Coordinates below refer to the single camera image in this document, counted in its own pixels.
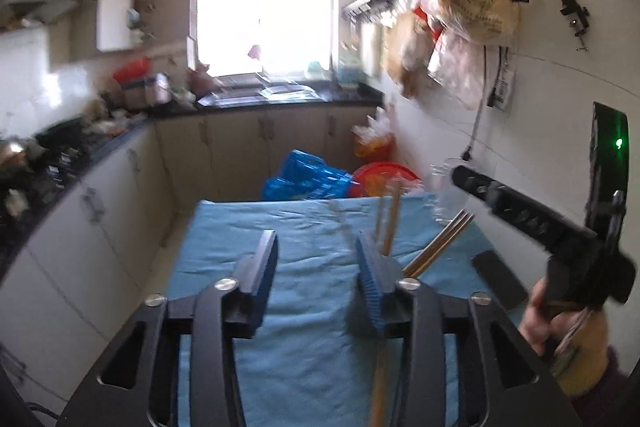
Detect orange plastic bag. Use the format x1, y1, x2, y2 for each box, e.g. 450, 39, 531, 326
352, 109, 396, 160

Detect black power cable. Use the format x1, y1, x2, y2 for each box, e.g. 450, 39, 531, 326
462, 44, 508, 160

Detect steel kitchen sink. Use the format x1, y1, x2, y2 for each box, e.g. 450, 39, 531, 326
197, 82, 321, 105

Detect long bamboo chopstick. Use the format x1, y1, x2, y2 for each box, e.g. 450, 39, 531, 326
402, 211, 471, 275
376, 197, 389, 254
367, 184, 402, 427
410, 213, 477, 279

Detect stainless steel pot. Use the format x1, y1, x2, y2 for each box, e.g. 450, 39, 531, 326
142, 74, 173, 105

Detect clear glass mug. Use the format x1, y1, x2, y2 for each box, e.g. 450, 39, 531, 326
427, 157, 475, 228

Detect person's right hand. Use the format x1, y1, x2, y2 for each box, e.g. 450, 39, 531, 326
517, 279, 613, 400

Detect person's right forearm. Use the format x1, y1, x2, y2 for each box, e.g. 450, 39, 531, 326
570, 347, 640, 427

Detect blue plastic bag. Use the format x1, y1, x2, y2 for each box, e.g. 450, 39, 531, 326
260, 149, 353, 202

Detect red plastic basin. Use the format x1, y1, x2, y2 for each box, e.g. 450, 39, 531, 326
350, 161, 423, 198

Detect clear hanging plastic bag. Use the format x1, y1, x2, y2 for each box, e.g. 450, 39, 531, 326
427, 27, 488, 110

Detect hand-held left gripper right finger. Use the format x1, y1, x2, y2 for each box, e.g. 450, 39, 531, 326
355, 231, 583, 427

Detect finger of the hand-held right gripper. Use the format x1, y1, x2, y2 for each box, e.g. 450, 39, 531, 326
451, 165, 598, 253

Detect blue tablecloth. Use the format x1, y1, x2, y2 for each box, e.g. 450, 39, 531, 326
162, 194, 526, 427

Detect brown teapot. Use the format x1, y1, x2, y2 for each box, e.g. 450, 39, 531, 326
190, 62, 216, 92

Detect black kitchen countertop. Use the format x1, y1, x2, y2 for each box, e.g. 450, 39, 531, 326
0, 79, 386, 258

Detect white wall cabinet box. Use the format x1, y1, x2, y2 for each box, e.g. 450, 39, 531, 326
95, 0, 136, 52

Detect white wall charger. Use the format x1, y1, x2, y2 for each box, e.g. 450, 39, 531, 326
487, 47, 518, 112

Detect white lower kitchen cabinets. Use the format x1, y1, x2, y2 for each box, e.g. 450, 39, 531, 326
0, 99, 386, 403

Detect black gas stove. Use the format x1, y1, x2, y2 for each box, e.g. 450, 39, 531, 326
30, 117, 101, 178

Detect red pot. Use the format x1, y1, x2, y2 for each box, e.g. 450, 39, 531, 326
112, 57, 153, 85

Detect brown hanging bag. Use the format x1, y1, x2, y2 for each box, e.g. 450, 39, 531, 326
382, 14, 436, 100

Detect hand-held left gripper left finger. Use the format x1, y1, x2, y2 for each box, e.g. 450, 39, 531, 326
55, 229, 279, 427

